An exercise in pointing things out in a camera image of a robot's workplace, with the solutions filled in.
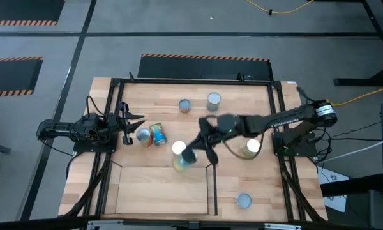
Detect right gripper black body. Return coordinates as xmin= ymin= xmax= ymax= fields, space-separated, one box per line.
xmin=198 ymin=114 xmax=244 ymax=146

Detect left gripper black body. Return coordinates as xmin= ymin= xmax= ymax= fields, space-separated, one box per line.
xmin=107 ymin=101 xmax=131 ymax=146

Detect red orange apple can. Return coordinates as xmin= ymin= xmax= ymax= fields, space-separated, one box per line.
xmin=135 ymin=128 xmax=154 ymax=148

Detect tomatoes can yellow blue label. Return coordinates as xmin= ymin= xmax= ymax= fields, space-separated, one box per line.
xmin=149 ymin=122 xmax=168 ymax=147

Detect teal can with red fruit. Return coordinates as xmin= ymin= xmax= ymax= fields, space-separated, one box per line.
xmin=206 ymin=92 xmax=222 ymax=112

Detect green yellow label can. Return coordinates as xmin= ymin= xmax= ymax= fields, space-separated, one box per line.
xmin=241 ymin=138 xmax=261 ymax=160

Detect small orange label can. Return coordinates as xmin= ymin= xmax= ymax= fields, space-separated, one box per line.
xmin=178 ymin=98 xmax=192 ymax=114

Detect pale blue carrot can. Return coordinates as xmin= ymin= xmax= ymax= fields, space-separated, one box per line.
xmin=236 ymin=192 xmax=253 ymax=210

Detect black mat with hazard stripes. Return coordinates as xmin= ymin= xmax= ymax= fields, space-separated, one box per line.
xmin=0 ymin=56 xmax=44 ymax=98
xmin=0 ymin=0 xmax=66 ymax=26
xmin=137 ymin=53 xmax=274 ymax=81

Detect white printed sheet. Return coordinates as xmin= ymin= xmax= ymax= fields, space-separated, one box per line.
xmin=317 ymin=165 xmax=348 ymax=213

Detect black stand legs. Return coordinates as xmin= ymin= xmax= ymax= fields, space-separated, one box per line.
xmin=333 ymin=0 xmax=383 ymax=87

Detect brown gripper cable loop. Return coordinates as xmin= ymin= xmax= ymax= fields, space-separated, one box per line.
xmin=222 ymin=140 xmax=261 ymax=160

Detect black aluminium table frame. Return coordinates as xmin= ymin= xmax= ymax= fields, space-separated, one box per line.
xmin=82 ymin=77 xmax=328 ymax=224

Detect black cable bundle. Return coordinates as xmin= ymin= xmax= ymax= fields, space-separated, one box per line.
xmin=62 ymin=152 xmax=114 ymax=218
xmin=279 ymin=158 xmax=328 ymax=223

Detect silver metal rail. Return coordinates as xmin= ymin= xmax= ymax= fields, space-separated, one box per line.
xmin=86 ymin=219 xmax=303 ymax=230

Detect yellow floor cable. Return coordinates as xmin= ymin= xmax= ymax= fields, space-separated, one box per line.
xmin=244 ymin=0 xmax=316 ymax=15
xmin=327 ymin=82 xmax=383 ymax=108

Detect thin black cables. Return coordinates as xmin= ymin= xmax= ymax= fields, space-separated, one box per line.
xmin=315 ymin=120 xmax=383 ymax=162

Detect white cable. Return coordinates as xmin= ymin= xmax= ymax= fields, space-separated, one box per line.
xmin=317 ymin=134 xmax=383 ymax=164

